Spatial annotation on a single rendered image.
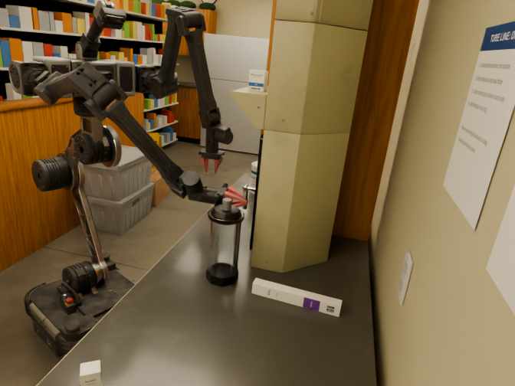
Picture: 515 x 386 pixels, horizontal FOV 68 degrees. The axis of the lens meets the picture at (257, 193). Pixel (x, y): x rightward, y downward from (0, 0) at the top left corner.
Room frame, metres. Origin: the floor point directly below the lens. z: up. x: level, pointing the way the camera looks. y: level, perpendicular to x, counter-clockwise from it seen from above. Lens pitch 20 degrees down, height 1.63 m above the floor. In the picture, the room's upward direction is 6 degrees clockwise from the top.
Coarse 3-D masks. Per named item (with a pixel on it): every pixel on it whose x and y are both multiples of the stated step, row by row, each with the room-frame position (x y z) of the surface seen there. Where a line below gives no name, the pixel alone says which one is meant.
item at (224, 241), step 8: (216, 224) 1.01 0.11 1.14; (224, 224) 0.99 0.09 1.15; (232, 224) 1.00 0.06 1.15; (240, 224) 1.03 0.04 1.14; (216, 232) 1.01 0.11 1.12; (224, 232) 1.00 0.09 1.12; (232, 232) 1.01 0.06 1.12; (216, 240) 1.01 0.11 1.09; (224, 240) 1.00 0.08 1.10; (232, 240) 1.01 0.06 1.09; (216, 248) 1.00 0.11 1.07; (224, 248) 1.00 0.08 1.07; (232, 248) 1.01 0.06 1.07; (208, 256) 1.03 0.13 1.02; (216, 256) 1.00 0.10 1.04; (224, 256) 1.00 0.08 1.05; (232, 256) 1.01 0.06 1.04; (208, 264) 1.03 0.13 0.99; (216, 264) 1.00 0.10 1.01; (224, 264) 1.00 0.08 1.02; (232, 264) 1.01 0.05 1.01; (216, 272) 1.00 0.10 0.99; (224, 272) 1.00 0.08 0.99; (232, 272) 1.02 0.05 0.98
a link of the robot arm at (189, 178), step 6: (186, 174) 1.18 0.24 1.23; (192, 174) 1.18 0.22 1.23; (198, 174) 1.18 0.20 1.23; (180, 180) 1.19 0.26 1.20; (186, 180) 1.16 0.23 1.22; (192, 180) 1.16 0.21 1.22; (198, 180) 1.16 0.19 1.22; (180, 186) 1.21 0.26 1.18; (186, 186) 1.16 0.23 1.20; (192, 186) 1.15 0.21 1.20; (198, 186) 1.17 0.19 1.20; (174, 192) 1.25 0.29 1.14; (180, 192) 1.22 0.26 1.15; (186, 192) 1.24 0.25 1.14; (192, 192) 1.18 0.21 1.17; (198, 192) 1.19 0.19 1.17
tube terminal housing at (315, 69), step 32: (288, 32) 1.12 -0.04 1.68; (320, 32) 1.12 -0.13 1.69; (352, 32) 1.18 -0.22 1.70; (288, 64) 1.12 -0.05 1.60; (320, 64) 1.13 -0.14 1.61; (352, 64) 1.19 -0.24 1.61; (288, 96) 1.12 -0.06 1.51; (320, 96) 1.14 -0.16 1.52; (352, 96) 1.21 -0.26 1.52; (288, 128) 1.11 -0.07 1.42; (320, 128) 1.15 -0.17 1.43; (288, 160) 1.11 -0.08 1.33; (320, 160) 1.16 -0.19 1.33; (288, 192) 1.11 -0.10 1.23; (320, 192) 1.17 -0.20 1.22; (256, 224) 1.13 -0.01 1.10; (288, 224) 1.11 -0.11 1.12; (320, 224) 1.18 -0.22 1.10; (256, 256) 1.13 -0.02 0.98; (288, 256) 1.12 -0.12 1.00; (320, 256) 1.20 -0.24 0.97
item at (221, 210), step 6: (228, 198) 1.05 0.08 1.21; (222, 204) 1.04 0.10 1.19; (228, 204) 1.03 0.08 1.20; (216, 210) 1.03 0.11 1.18; (222, 210) 1.03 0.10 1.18; (228, 210) 1.03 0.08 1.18; (234, 210) 1.04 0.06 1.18; (216, 216) 1.01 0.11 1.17; (222, 216) 1.01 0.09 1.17; (228, 216) 1.01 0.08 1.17; (234, 216) 1.01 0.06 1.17; (240, 216) 1.03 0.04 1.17
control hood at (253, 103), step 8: (232, 96) 1.15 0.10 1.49; (240, 96) 1.15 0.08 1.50; (248, 96) 1.14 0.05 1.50; (256, 96) 1.14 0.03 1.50; (264, 96) 1.13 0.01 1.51; (240, 104) 1.15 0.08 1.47; (248, 104) 1.14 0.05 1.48; (256, 104) 1.14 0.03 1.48; (264, 104) 1.13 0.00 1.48; (248, 112) 1.14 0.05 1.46; (256, 112) 1.14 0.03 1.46; (264, 112) 1.13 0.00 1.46; (256, 120) 1.13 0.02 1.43; (264, 120) 1.13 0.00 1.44
